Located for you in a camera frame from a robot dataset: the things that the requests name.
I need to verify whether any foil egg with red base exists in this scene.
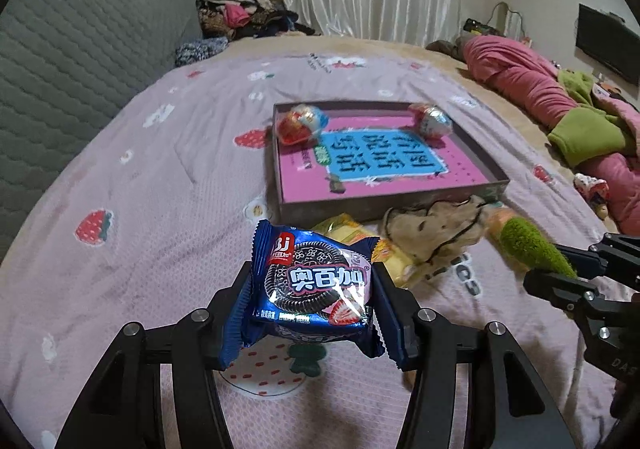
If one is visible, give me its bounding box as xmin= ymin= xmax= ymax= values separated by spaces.
xmin=276 ymin=103 xmax=329 ymax=146

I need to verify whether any black wall screen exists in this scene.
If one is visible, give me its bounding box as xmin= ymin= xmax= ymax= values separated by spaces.
xmin=575 ymin=3 xmax=640 ymax=88

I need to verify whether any pile of mixed clothes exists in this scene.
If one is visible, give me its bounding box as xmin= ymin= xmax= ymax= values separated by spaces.
xmin=182 ymin=0 xmax=317 ymax=42

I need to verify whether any foil egg with silver wrap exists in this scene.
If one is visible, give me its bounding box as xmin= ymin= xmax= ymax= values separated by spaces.
xmin=407 ymin=102 xmax=454 ymax=138

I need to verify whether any small floral cloth toy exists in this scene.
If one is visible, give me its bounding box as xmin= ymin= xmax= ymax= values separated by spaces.
xmin=573 ymin=173 xmax=612 ymax=220

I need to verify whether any grey quilted headboard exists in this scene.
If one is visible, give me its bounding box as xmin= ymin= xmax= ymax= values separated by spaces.
xmin=0 ymin=0 xmax=204 ymax=260

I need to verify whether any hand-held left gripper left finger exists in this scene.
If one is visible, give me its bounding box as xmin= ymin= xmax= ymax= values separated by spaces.
xmin=55 ymin=259 xmax=256 ymax=449

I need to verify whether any beige sheer scrunchie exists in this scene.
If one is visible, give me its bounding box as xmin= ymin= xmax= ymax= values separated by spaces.
xmin=382 ymin=195 xmax=489 ymax=276

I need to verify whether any yellow wafer packet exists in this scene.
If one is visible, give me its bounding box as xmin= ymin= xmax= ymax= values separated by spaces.
xmin=312 ymin=213 xmax=426 ymax=288

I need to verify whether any black power strip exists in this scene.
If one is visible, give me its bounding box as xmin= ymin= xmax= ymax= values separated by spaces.
xmin=462 ymin=18 xmax=502 ymax=36

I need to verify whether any pink and green blanket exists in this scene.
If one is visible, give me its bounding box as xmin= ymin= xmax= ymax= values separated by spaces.
xmin=460 ymin=35 xmax=640 ymax=222

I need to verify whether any green fuzzy hair tie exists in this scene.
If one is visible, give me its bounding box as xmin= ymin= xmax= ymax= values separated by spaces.
xmin=501 ymin=218 xmax=579 ymax=280

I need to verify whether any shallow grey cardboard box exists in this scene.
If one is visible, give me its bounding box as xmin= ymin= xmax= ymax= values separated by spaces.
xmin=265 ymin=100 xmax=511 ymax=226

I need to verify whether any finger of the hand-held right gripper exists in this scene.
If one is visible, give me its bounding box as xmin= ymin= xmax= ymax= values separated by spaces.
xmin=554 ymin=242 xmax=609 ymax=276
xmin=523 ymin=269 xmax=607 ymax=313

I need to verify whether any dark brown cloth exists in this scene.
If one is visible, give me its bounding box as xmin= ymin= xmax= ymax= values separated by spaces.
xmin=425 ymin=39 xmax=467 ymax=61

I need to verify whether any orange snack packet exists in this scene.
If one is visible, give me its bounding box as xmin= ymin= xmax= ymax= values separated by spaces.
xmin=481 ymin=206 xmax=526 ymax=255

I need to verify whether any blue white knit cloth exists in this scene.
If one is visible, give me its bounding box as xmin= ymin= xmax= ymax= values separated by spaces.
xmin=174 ymin=37 xmax=229 ymax=68

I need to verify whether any blue cookie packet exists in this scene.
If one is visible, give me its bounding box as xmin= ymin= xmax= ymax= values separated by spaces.
xmin=220 ymin=219 xmax=386 ymax=371

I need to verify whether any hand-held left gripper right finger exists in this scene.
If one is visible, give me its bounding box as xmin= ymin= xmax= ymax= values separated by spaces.
xmin=372 ymin=261 xmax=576 ymax=449

